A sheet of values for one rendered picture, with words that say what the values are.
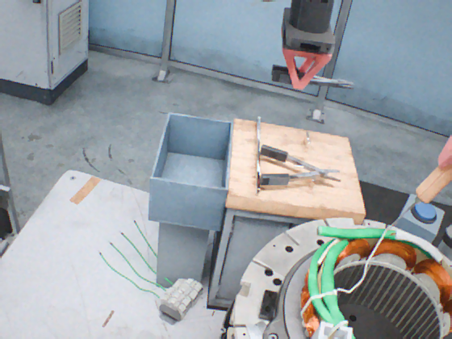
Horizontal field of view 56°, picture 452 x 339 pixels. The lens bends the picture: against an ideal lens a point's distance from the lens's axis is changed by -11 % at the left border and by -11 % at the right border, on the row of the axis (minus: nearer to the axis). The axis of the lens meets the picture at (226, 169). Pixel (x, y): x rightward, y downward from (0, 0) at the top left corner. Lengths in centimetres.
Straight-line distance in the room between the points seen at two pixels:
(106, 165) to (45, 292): 151
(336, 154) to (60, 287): 54
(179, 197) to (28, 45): 212
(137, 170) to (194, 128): 153
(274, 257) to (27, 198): 177
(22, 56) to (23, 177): 78
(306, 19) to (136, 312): 56
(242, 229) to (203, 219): 6
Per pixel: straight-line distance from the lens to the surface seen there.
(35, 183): 227
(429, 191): 39
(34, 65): 273
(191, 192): 65
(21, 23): 267
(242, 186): 65
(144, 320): 83
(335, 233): 49
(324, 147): 77
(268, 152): 69
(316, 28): 63
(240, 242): 72
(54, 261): 92
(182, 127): 79
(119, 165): 233
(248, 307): 49
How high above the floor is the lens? 149
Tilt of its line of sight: 39 degrees down
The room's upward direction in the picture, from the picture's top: 11 degrees clockwise
